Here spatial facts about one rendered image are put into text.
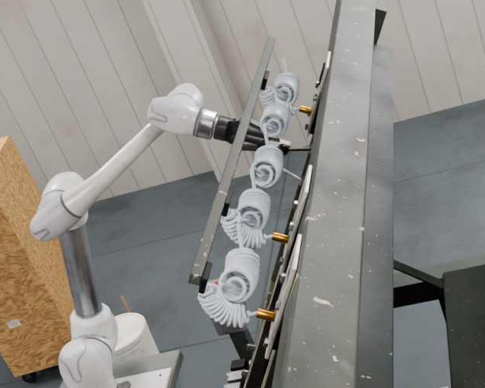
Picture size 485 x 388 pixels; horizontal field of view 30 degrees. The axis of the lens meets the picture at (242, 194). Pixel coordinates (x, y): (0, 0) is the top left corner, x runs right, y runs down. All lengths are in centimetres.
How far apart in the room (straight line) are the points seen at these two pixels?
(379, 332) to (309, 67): 460
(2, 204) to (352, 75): 285
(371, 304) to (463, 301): 31
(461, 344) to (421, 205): 392
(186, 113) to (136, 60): 361
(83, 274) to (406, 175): 283
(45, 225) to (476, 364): 191
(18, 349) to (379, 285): 350
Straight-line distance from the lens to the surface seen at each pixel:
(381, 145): 226
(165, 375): 338
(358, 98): 195
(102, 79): 645
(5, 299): 488
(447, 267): 331
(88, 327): 336
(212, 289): 147
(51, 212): 296
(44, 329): 495
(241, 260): 158
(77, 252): 321
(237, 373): 322
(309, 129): 215
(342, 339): 127
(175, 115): 273
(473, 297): 145
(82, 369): 324
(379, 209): 200
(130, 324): 455
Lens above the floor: 267
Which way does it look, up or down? 26 degrees down
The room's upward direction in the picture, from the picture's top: 22 degrees counter-clockwise
